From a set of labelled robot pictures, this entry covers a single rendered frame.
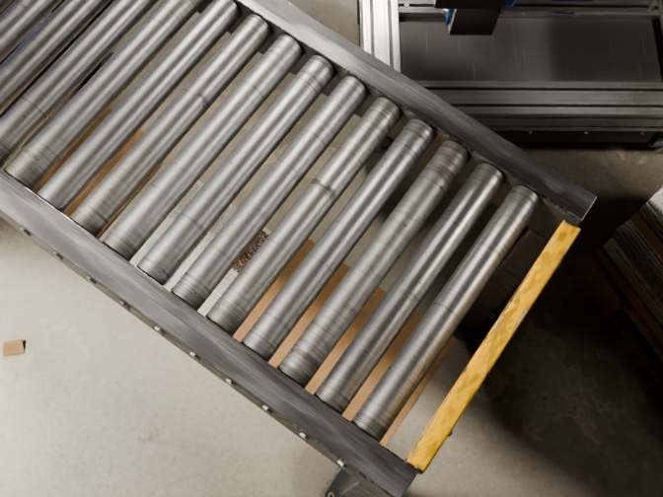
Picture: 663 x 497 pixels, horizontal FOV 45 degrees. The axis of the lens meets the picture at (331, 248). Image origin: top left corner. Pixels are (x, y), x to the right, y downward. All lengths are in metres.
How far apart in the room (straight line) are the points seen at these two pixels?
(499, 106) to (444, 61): 0.18
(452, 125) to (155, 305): 0.53
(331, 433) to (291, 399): 0.07
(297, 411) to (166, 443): 0.86
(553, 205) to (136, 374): 1.12
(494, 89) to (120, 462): 1.26
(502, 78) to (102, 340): 1.17
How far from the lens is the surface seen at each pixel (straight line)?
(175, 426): 1.95
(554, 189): 1.27
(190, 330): 1.16
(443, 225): 1.21
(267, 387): 1.13
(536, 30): 2.15
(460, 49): 2.07
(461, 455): 1.96
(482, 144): 1.28
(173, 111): 1.29
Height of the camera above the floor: 1.92
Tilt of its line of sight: 71 degrees down
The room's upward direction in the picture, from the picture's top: 6 degrees clockwise
